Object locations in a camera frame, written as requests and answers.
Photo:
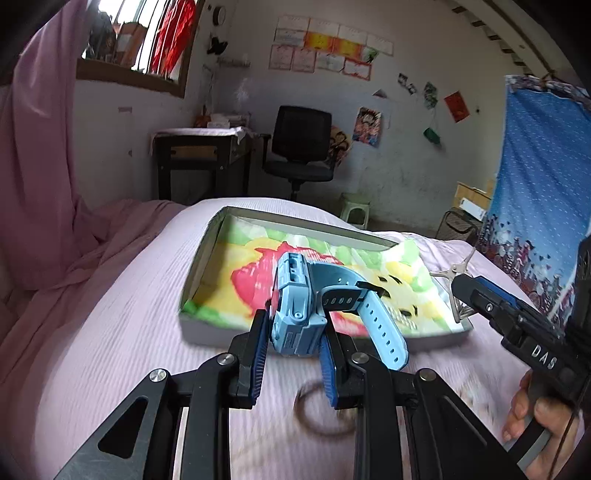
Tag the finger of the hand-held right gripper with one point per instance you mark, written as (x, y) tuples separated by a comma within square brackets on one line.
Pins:
[(475, 295), (501, 291)]

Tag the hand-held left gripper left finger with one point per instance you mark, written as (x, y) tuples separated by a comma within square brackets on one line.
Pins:
[(259, 355)]

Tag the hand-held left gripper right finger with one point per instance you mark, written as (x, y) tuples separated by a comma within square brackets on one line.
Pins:
[(328, 374)]

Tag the blue smartwatch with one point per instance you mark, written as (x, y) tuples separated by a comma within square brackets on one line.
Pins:
[(295, 314)]

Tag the grey shallow cardboard box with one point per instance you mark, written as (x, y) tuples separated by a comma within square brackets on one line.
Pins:
[(207, 334)]

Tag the person's right hand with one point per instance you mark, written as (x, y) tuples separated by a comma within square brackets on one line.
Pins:
[(561, 424)]

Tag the brown patterned handbag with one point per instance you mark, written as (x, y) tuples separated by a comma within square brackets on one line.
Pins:
[(457, 226)]

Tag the colourful printed cloth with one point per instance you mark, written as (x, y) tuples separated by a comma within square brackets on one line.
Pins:
[(221, 281)]

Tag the blue printed curtain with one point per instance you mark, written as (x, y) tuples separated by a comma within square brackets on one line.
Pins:
[(535, 184)]

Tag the pink bedspread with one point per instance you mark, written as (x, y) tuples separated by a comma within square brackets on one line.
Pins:
[(115, 332)]

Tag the green plastic stool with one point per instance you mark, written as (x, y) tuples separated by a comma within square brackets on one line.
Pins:
[(355, 205)]

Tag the green hanging purse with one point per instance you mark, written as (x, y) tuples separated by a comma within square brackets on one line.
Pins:
[(432, 136)]

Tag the red diamond paper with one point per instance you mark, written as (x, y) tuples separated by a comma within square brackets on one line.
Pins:
[(457, 106)]

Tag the red cartoon children picture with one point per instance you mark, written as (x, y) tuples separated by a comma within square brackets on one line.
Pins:
[(338, 145)]

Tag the dark wooden desk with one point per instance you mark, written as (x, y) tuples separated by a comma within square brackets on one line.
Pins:
[(184, 147)]

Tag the black office chair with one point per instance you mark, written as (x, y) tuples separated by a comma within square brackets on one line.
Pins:
[(300, 134)]

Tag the pink curtain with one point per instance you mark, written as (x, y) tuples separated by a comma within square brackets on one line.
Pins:
[(41, 161)]

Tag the barred window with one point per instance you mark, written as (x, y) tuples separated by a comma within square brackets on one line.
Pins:
[(134, 69)]

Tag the red hanging cloth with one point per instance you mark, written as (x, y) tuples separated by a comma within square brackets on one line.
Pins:
[(173, 37)]

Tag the orange paper bag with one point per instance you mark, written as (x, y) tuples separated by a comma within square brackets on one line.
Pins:
[(131, 44)]

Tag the cartoon wall poster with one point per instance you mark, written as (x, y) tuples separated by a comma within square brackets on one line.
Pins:
[(368, 127)]

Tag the green-toned wall photos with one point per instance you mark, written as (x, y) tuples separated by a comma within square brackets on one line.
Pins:
[(431, 94)]

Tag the small wall photos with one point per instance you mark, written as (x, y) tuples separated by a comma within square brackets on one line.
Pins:
[(407, 84)]

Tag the group of wall certificates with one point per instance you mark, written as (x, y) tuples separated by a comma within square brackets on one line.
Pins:
[(323, 44)]

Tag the black wall ornament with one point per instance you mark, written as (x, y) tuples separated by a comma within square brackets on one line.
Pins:
[(218, 46)]

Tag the round wall clock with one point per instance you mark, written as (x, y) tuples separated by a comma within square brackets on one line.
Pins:
[(220, 14)]

